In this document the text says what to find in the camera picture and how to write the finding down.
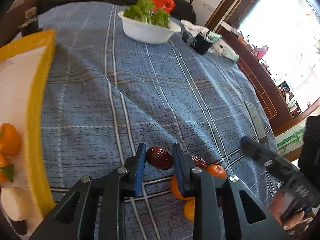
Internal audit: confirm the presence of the white cylinder piece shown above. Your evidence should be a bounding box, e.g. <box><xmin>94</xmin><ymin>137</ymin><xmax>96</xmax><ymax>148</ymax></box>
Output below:
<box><xmin>1</xmin><ymin>187</ymin><xmax>33</xmax><ymax>222</ymax></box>

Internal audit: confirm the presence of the red date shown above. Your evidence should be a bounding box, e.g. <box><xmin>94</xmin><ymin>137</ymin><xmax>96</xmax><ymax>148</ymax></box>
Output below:
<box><xmin>145</xmin><ymin>146</ymin><xmax>174</xmax><ymax>170</ymax></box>
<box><xmin>190</xmin><ymin>154</ymin><xmax>207</xmax><ymax>169</ymax></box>

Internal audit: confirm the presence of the right hand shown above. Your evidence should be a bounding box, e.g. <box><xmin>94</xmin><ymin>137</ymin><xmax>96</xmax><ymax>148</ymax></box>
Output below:
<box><xmin>267</xmin><ymin>190</ymin><xmax>304</xmax><ymax>230</ymax></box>

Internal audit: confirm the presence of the orange behind pile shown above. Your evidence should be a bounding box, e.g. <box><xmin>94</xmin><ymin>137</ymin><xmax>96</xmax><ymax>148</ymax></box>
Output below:
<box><xmin>183</xmin><ymin>198</ymin><xmax>195</xmax><ymax>222</ymax></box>

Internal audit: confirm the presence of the orange right of pile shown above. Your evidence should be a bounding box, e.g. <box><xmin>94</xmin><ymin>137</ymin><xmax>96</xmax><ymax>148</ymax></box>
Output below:
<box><xmin>206</xmin><ymin>164</ymin><xmax>227</xmax><ymax>178</ymax></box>

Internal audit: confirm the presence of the orange of pile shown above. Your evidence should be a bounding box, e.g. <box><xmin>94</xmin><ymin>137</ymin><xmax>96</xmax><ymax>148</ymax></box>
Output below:
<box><xmin>206</xmin><ymin>164</ymin><xmax>227</xmax><ymax>178</ymax></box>
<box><xmin>170</xmin><ymin>175</ymin><xmax>193</xmax><ymax>200</ymax></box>

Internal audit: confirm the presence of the orange front of pile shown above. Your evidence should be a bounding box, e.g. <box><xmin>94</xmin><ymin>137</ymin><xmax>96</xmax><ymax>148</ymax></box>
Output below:
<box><xmin>170</xmin><ymin>175</ymin><xmax>193</xmax><ymax>200</ymax></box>

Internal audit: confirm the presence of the dark plum far left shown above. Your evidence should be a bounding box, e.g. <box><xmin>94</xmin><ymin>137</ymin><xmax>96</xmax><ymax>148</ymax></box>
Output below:
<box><xmin>10</xmin><ymin>220</ymin><xmax>28</xmax><ymax>236</ymax></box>

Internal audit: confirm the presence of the orange far right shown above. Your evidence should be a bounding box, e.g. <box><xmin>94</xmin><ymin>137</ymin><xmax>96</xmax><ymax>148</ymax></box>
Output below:
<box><xmin>0</xmin><ymin>123</ymin><xmax>22</xmax><ymax>156</ymax></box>

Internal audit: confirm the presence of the blue plaid tablecloth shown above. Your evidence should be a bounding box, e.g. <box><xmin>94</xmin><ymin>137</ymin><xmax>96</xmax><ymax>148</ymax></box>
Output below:
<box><xmin>37</xmin><ymin>0</ymin><xmax>283</xmax><ymax>240</ymax></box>

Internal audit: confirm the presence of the black cylindrical cup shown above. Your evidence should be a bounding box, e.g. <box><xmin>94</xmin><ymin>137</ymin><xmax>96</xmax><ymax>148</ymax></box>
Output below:
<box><xmin>190</xmin><ymin>32</ymin><xmax>213</xmax><ymax>55</ymax></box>

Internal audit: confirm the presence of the small black object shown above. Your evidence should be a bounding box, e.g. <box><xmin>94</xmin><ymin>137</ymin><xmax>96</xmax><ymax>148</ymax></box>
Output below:
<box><xmin>182</xmin><ymin>31</ymin><xmax>193</xmax><ymax>43</ymax></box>

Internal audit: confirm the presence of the white green cloth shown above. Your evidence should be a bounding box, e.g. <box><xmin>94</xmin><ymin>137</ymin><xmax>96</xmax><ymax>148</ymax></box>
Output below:
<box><xmin>181</xmin><ymin>20</ymin><xmax>239</xmax><ymax>63</ymax></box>

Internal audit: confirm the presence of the yellow rimmed white tray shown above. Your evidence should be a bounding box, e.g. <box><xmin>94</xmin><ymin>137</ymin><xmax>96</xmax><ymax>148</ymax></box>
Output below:
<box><xmin>1</xmin><ymin>29</ymin><xmax>55</xmax><ymax>236</ymax></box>

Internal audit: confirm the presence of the white bowl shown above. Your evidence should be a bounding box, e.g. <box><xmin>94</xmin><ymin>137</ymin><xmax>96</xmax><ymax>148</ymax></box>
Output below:
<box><xmin>118</xmin><ymin>11</ymin><xmax>182</xmax><ymax>44</ymax></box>

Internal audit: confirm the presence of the red plastic bag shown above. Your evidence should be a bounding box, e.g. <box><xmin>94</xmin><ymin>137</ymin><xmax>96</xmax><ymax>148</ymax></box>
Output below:
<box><xmin>152</xmin><ymin>0</ymin><xmax>176</xmax><ymax>13</ymax></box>

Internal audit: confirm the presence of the small bottle on side table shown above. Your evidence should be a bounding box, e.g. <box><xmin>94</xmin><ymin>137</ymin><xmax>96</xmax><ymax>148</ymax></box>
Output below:
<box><xmin>19</xmin><ymin>7</ymin><xmax>42</xmax><ymax>37</ymax></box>

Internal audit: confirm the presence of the green lettuce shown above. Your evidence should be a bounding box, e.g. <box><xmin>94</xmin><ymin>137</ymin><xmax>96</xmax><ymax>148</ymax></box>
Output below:
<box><xmin>123</xmin><ymin>0</ymin><xmax>170</xmax><ymax>28</ymax></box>

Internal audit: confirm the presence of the brown armchair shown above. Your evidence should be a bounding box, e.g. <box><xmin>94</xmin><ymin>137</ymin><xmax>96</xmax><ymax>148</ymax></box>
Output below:
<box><xmin>1</xmin><ymin>0</ymin><xmax>42</xmax><ymax>47</ymax></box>

